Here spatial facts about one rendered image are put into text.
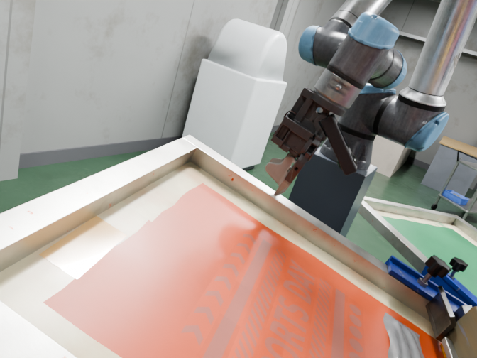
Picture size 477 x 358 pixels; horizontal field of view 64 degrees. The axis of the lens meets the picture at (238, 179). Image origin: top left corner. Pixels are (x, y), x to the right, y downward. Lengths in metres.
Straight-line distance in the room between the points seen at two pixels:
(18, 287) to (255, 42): 3.73
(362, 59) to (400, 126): 0.41
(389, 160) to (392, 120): 5.80
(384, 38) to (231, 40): 3.49
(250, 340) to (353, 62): 0.46
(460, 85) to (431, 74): 7.88
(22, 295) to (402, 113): 0.91
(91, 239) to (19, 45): 2.50
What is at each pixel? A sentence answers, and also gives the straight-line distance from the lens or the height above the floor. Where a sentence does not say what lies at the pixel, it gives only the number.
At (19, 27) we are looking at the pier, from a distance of 2.91.
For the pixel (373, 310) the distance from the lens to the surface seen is 0.74.
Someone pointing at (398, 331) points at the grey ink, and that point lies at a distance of 0.74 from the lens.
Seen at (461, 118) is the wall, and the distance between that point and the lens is 8.93.
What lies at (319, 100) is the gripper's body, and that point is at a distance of 0.70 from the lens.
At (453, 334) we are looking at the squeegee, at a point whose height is 1.11.
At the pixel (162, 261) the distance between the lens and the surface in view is 0.51.
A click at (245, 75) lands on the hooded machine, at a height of 1.08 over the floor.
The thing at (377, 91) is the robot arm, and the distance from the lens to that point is 1.11.
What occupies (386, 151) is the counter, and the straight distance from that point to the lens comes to 6.87.
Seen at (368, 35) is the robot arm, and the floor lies 1.51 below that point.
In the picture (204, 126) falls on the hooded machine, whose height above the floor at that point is 0.43.
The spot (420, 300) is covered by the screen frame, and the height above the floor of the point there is 1.09.
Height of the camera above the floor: 1.45
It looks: 20 degrees down
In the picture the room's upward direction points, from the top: 18 degrees clockwise
